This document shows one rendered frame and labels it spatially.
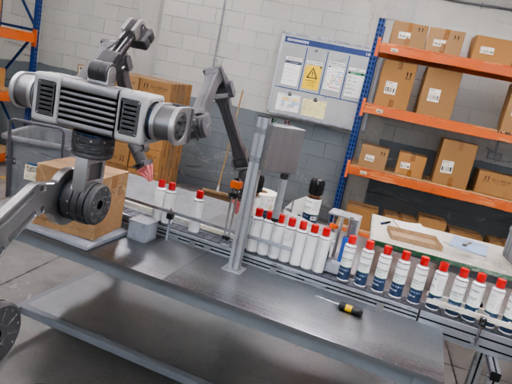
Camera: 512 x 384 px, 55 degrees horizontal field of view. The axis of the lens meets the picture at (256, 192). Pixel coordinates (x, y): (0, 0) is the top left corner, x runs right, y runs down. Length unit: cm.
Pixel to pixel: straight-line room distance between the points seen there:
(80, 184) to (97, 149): 13
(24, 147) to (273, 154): 283
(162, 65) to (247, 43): 124
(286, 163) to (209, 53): 492
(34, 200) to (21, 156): 285
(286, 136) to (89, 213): 82
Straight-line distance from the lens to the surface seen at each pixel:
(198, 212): 231
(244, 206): 205
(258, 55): 665
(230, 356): 271
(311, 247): 214
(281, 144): 199
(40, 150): 440
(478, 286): 213
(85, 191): 167
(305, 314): 191
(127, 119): 155
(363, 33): 649
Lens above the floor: 165
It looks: 13 degrees down
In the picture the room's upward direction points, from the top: 12 degrees clockwise
